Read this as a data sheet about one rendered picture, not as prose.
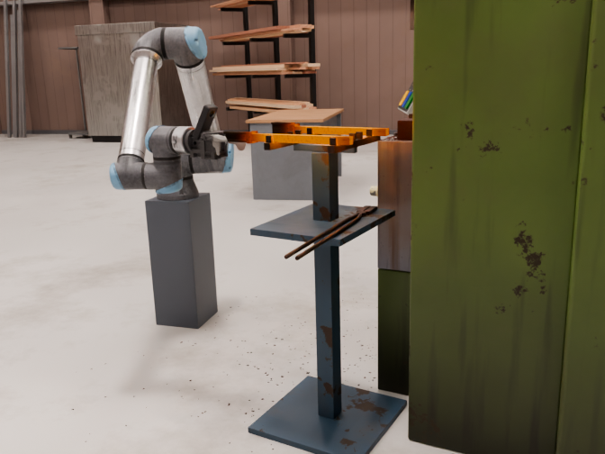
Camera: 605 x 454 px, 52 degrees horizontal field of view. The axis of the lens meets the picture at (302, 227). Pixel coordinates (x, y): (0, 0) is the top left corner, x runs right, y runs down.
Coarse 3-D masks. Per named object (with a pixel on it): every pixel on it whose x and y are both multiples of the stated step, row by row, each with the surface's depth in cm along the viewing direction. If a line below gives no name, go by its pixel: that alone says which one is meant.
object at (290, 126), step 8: (272, 128) 211; (280, 128) 209; (288, 128) 208; (296, 128) 205; (304, 128) 203; (320, 128) 200; (328, 128) 199; (336, 128) 197; (344, 128) 196; (352, 128) 194; (360, 128) 193; (368, 128) 192; (376, 128) 191; (384, 128) 190
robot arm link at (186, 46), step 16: (160, 32) 227; (176, 32) 227; (192, 32) 227; (176, 48) 227; (192, 48) 227; (176, 64) 235; (192, 64) 233; (192, 80) 239; (208, 80) 246; (192, 96) 246; (208, 96) 249; (192, 112) 253; (192, 160) 274; (208, 160) 272; (224, 160) 274
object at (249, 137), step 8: (232, 136) 190; (240, 136) 188; (248, 136) 185; (256, 136) 184; (264, 136) 183; (280, 136) 180; (288, 136) 179; (296, 136) 177; (304, 136) 176; (312, 136) 175; (320, 136) 173; (328, 136) 172; (336, 136) 172; (344, 136) 171; (352, 136) 171; (344, 144) 170
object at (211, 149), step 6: (186, 132) 196; (192, 132) 197; (204, 132) 191; (210, 132) 191; (216, 132) 191; (222, 132) 193; (186, 138) 195; (192, 138) 196; (186, 144) 196; (192, 144) 197; (198, 144) 196; (204, 144) 192; (210, 144) 191; (222, 144) 195; (192, 150) 197; (198, 150) 196; (204, 150) 193; (210, 150) 192; (222, 150) 195; (192, 156) 198; (198, 156) 199; (204, 156) 193; (210, 156) 192; (216, 156) 192; (222, 156) 195
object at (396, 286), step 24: (384, 288) 218; (408, 288) 214; (384, 312) 220; (408, 312) 216; (384, 336) 223; (408, 336) 218; (384, 360) 225; (408, 360) 221; (384, 384) 227; (408, 384) 223
